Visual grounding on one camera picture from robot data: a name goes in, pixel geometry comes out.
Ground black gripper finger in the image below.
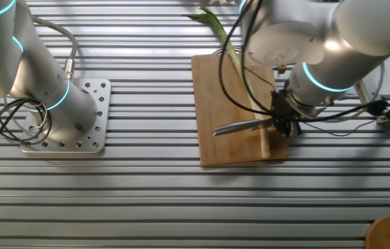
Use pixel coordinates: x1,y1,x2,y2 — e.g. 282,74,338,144
280,123,293,138
290,120,302,137

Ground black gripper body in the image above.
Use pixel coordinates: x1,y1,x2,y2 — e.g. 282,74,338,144
270,89,298,129

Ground steel cleaver knife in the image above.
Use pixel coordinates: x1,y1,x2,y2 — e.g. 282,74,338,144
212,117,281,137

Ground long scallion with green top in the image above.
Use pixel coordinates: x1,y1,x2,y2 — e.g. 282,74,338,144
183,6,272,159

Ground wooden cutting board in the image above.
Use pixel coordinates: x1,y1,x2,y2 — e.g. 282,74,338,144
190,53,290,167

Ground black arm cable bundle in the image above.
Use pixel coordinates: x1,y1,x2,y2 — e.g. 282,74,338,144
217,0,390,138

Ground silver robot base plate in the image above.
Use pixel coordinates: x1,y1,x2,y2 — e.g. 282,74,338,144
20,78,112,154

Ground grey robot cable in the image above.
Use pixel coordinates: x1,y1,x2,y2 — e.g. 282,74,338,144
28,14,79,81

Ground black cables at robot base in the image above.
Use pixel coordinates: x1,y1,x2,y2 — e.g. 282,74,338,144
0,98,54,165

